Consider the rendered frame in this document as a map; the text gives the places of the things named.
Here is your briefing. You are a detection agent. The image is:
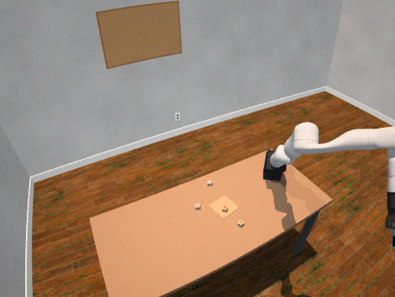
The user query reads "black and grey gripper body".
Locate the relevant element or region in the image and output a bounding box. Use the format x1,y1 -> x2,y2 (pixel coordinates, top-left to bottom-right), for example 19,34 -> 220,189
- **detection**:
386,176 -> 395,229

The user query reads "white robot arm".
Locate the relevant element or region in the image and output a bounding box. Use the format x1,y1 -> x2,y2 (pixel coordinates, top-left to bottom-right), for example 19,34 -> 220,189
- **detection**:
270,122 -> 395,176

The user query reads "tan flat mat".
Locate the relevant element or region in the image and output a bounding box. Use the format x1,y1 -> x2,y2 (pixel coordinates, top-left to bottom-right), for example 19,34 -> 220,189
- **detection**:
209,195 -> 239,219

